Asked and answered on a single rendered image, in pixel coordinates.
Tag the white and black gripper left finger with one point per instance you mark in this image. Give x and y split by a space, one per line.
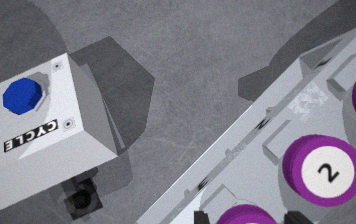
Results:
201 218

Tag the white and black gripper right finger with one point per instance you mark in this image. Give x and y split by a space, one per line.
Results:
296 217

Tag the white control panel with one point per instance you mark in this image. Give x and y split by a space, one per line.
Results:
54 126

